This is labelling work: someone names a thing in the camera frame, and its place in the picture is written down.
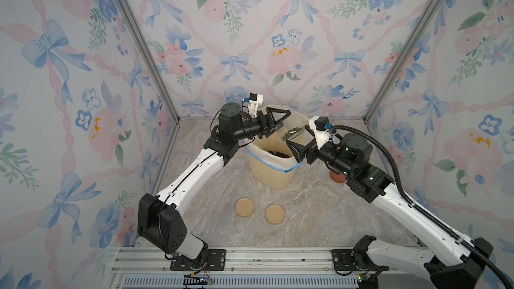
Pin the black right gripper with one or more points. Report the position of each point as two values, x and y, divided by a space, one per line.
313 150

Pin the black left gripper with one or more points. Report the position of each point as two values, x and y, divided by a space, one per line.
268 122

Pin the red jar lid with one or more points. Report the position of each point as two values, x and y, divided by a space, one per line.
338 177

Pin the glass jar light wood lid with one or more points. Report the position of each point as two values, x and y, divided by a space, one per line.
292 127

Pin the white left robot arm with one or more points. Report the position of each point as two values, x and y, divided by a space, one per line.
160 219

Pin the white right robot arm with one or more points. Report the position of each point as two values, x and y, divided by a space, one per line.
449 259

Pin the translucent bin liner blue band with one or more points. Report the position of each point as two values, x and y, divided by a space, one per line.
273 143

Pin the cream ribbed trash bin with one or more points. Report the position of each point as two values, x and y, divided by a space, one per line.
276 172

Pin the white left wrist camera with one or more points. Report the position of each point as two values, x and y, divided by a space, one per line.
252 103

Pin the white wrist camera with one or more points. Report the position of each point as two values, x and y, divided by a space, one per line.
321 126
252 103

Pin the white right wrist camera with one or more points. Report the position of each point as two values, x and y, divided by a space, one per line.
321 126

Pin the aluminium mounting rail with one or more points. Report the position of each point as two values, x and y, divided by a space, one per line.
243 267

